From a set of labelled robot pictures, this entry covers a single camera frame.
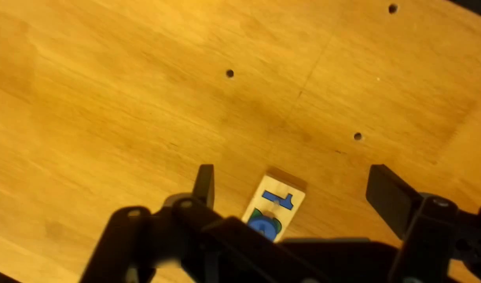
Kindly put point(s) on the wooden peg stand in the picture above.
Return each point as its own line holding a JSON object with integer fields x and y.
{"x": 281, "y": 201}

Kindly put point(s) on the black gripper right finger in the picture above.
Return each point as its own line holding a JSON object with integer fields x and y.
{"x": 408, "y": 209}

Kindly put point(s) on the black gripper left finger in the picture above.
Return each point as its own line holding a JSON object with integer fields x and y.
{"x": 147, "y": 236}

